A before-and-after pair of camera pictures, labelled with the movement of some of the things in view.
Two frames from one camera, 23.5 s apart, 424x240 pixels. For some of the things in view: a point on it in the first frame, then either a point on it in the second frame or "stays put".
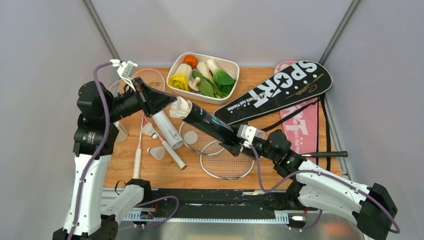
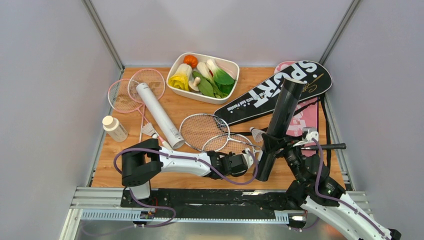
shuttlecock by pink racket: (148, 129) stays put
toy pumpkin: (191, 60) stays put
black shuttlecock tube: (188, 110) → (279, 125)
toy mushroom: (194, 84) stays put
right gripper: (235, 151) → (271, 144)
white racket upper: (205, 144) stays put
